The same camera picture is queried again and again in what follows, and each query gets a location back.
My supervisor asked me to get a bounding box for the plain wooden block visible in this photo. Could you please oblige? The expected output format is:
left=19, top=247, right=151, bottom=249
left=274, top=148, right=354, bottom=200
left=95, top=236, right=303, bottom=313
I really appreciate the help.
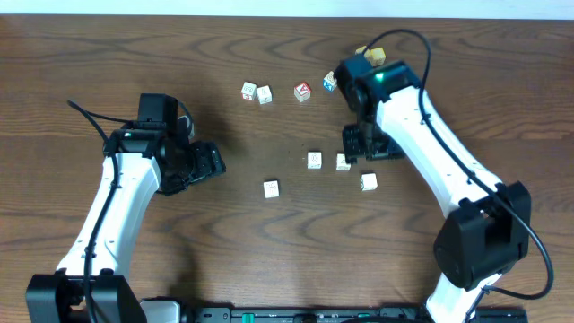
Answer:
left=256, top=85, right=273, bottom=104
left=361, top=173, right=378, bottom=191
left=264, top=180, right=280, bottom=199
left=336, top=153, right=351, bottom=171

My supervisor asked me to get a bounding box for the wooden block green edge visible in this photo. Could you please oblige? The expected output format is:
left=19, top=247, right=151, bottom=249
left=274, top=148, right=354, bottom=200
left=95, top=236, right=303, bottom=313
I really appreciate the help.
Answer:
left=307, top=152, right=322, bottom=170

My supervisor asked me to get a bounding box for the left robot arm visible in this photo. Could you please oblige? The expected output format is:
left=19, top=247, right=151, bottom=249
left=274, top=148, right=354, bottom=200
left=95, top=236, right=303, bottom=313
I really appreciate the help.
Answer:
left=25, top=129, right=225, bottom=322

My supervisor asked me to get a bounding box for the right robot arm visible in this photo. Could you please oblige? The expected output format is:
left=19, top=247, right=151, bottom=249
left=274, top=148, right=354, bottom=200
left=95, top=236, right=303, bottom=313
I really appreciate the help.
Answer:
left=335, top=56, right=531, bottom=322

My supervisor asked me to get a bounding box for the blue sided wooden block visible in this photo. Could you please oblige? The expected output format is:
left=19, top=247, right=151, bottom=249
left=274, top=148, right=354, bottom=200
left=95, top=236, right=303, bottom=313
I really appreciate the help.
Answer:
left=323, top=71, right=337, bottom=92

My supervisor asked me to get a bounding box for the red letter A block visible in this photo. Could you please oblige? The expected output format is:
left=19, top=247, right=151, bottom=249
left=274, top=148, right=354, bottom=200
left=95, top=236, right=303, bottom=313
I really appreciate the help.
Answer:
left=294, top=82, right=312, bottom=102

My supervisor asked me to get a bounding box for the yellow wooden block right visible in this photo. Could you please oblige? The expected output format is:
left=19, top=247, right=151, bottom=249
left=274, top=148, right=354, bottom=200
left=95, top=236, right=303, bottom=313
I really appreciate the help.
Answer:
left=367, top=48, right=387, bottom=67

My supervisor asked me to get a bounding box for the yellow wooden block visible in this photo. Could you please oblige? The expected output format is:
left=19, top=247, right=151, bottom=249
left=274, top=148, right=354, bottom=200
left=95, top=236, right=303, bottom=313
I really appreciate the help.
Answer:
left=355, top=46, right=371, bottom=58
left=367, top=48, right=387, bottom=67

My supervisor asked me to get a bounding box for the yellow wooden block left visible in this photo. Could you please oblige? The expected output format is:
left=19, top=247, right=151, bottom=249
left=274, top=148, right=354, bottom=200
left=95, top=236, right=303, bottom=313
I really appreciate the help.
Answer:
left=355, top=46, right=371, bottom=58

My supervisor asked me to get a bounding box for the red sided wooden block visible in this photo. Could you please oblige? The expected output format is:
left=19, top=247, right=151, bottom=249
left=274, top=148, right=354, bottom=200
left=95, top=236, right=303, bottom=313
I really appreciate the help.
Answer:
left=240, top=82, right=257, bottom=101

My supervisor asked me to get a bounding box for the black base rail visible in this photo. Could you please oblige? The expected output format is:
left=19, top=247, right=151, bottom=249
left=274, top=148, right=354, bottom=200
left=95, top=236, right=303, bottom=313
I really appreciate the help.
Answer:
left=138, top=295, right=530, bottom=323

